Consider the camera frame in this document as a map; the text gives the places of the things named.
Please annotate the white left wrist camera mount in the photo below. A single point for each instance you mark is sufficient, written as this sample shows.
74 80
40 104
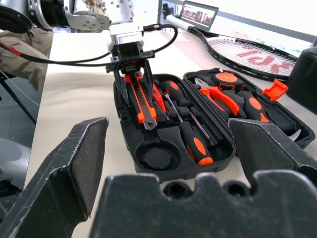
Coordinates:
123 32

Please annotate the small orange tester screwdriver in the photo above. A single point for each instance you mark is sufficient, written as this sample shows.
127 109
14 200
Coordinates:
158 99

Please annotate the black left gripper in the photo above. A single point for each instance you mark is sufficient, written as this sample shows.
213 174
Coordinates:
128 53

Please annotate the black white tennis racket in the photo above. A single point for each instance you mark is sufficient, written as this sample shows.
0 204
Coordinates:
178 22

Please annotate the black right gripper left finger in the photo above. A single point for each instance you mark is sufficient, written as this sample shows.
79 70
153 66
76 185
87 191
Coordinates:
49 186

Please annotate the black orange claw hammer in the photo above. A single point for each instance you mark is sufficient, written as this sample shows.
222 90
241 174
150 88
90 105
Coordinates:
255 104

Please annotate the thick-shaft black orange screwdriver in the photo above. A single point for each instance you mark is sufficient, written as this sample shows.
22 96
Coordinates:
172 86

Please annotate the black fabric bag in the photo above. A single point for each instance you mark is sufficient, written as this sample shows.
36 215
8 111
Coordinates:
307 74

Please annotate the orange black pliers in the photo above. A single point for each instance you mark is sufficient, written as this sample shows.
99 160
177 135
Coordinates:
223 99

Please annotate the orange black tape measure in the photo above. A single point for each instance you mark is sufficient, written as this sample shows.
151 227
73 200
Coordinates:
226 78

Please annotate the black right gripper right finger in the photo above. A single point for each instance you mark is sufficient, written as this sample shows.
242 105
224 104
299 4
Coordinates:
272 148

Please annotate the dark grey rounded shape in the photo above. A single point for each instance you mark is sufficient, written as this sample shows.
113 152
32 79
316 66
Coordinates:
12 158

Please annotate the black tool case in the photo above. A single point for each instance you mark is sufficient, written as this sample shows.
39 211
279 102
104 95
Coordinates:
153 158

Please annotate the black orange utility knife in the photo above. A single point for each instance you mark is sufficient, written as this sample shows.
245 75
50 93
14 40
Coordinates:
142 109

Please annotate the open laptop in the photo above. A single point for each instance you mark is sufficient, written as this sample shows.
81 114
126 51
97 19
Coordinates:
198 15

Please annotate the thin-shaft black orange screwdriver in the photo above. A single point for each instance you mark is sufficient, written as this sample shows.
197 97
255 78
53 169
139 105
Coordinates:
195 146

